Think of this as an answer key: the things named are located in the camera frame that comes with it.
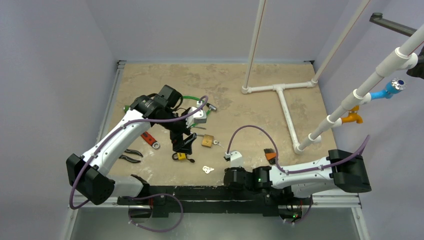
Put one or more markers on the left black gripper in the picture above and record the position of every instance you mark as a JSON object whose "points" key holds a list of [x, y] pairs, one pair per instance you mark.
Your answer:
{"points": [[179, 144]]}

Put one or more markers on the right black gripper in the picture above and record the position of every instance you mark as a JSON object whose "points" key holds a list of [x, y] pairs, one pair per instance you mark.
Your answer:
{"points": [[226, 178]]}

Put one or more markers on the small yellow padlock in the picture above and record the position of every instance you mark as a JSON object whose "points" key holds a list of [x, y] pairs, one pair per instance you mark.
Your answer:
{"points": [[177, 156]]}

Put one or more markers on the large brass padlock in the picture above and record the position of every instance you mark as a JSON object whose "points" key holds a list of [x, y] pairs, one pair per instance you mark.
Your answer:
{"points": [[207, 140]]}

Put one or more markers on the green cable lock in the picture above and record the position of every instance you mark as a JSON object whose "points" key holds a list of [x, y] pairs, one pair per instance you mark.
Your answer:
{"points": [[211, 107]]}

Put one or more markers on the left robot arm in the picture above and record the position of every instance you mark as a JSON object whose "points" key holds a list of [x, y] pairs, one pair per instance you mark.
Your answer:
{"points": [[88, 172]]}

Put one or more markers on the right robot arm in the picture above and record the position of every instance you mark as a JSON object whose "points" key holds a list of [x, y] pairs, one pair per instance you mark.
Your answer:
{"points": [[339, 170]]}

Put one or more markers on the orange hex key set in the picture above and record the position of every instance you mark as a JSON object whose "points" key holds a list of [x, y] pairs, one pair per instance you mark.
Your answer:
{"points": [[270, 155]]}

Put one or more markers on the red adjustable wrench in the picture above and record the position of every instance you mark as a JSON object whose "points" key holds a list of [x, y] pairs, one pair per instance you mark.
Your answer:
{"points": [[149, 139]]}

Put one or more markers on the black pliers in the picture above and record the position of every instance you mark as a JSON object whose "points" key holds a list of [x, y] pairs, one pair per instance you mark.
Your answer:
{"points": [[132, 156]]}

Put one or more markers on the orange faucet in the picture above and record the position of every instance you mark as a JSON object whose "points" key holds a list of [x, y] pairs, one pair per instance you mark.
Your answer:
{"points": [[352, 116]]}

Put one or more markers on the blue faucet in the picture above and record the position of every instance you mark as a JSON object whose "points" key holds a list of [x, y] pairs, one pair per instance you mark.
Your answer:
{"points": [[393, 87]]}

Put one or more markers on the black overhead bar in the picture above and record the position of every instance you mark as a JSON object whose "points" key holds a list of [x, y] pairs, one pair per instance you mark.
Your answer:
{"points": [[377, 19]]}

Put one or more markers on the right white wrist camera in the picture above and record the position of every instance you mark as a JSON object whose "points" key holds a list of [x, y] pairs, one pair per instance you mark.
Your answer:
{"points": [[235, 159]]}

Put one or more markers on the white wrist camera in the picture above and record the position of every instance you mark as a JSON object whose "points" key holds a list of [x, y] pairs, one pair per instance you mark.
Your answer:
{"points": [[198, 117], [235, 159]]}

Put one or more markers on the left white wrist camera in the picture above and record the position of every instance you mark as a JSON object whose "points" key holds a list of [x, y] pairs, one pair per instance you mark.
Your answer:
{"points": [[198, 117]]}

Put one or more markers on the white pvc pipe frame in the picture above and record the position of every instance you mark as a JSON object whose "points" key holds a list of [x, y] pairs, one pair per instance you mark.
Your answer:
{"points": [[401, 58]]}

